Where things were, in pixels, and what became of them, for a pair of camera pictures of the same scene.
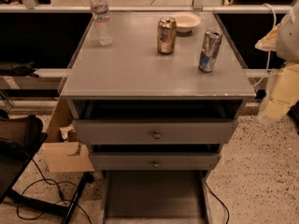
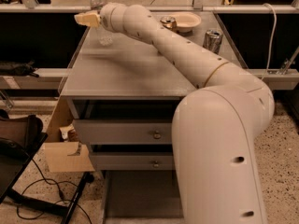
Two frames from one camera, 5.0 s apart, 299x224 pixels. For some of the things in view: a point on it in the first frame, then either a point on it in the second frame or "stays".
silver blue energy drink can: [210, 49] stays
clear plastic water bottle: [100, 12] stays
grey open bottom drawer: [155, 197] stays
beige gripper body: [290, 41] to [105, 20]
